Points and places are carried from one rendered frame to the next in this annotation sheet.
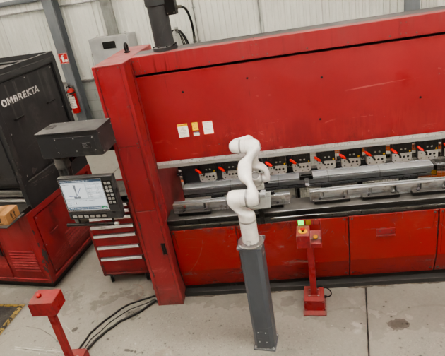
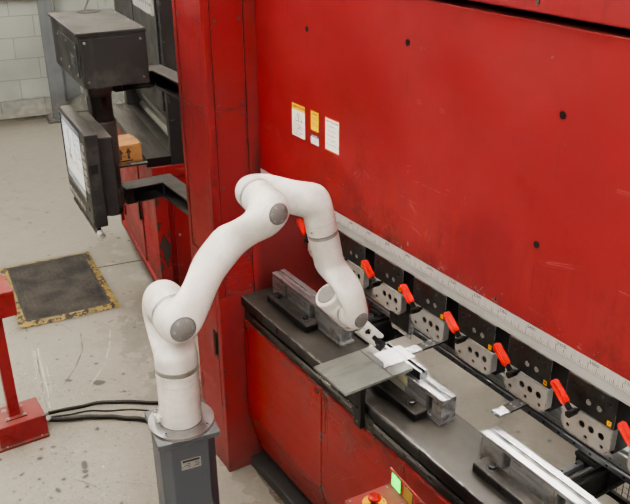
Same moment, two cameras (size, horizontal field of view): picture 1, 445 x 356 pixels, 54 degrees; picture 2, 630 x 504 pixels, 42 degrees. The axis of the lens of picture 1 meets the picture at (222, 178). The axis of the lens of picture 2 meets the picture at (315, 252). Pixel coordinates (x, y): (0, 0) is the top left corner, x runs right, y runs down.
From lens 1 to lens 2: 2.48 m
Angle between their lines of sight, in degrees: 43
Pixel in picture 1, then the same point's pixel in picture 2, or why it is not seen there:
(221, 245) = (299, 412)
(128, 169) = (191, 153)
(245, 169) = (205, 250)
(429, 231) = not seen: outside the picture
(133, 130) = (198, 74)
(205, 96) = (337, 57)
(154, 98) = (270, 25)
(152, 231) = not seen: hidden behind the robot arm
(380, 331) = not seen: outside the picture
